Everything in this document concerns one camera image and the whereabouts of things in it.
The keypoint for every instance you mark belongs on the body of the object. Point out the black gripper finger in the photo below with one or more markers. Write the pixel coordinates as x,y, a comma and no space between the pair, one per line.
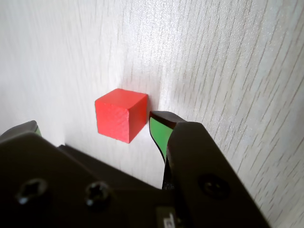
47,185
202,161

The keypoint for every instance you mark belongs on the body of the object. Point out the red cube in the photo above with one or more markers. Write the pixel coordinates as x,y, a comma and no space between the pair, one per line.
114,118

